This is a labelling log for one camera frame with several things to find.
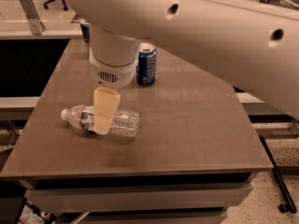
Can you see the grey table drawer unit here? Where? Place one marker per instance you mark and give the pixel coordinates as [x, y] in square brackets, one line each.
[178, 199]

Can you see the clear plastic water bottle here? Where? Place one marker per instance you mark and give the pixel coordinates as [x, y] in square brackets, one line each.
[124, 123]

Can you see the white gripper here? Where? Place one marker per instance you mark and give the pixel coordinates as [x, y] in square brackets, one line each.
[113, 75]

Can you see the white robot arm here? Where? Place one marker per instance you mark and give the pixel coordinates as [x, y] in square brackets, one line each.
[253, 46]

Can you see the left metal glass bracket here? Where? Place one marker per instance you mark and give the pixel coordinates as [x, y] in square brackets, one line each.
[35, 24]

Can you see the blue soda can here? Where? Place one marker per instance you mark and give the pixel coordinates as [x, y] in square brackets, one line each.
[146, 67]

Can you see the slim blue energy drink can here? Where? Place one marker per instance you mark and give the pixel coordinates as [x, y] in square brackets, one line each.
[85, 29]

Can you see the black floor bar with caster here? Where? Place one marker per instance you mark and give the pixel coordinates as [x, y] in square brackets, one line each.
[278, 172]

